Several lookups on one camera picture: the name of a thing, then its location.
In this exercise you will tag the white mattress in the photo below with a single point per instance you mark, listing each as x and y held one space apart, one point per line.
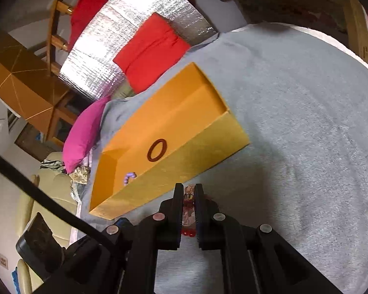
340 41

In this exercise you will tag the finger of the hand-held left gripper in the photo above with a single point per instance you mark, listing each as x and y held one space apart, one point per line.
122 221

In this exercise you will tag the orange cardboard box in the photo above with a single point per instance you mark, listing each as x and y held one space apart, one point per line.
202 153

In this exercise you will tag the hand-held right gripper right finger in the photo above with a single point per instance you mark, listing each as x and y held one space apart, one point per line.
198 203

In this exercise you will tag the silver insulation sheet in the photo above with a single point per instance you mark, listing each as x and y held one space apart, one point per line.
116 21

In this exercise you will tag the wooden spindle railing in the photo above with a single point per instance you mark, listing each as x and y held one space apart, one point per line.
63 7

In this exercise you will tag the red cloth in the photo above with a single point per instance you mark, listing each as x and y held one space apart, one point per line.
92 3

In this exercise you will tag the white wall socket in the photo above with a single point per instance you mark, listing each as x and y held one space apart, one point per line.
2 262

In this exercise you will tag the beige sofa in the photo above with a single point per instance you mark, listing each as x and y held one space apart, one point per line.
49 183

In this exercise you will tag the red pillow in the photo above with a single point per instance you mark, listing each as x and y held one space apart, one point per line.
150 52

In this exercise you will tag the grey blanket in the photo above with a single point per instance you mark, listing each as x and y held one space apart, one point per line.
294 113

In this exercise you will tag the brown wooden cabinet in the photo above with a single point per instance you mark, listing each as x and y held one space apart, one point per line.
18 76

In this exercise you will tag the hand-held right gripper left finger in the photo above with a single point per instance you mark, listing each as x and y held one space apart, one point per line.
179 203

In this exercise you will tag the gold patterned cloth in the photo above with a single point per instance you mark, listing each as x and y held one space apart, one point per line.
79 174

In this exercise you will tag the brown bangle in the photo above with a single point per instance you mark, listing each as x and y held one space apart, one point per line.
149 155

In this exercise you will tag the wooden post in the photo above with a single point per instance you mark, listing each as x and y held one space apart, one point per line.
355 30

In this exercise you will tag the magenta pillow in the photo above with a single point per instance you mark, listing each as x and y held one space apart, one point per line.
82 134

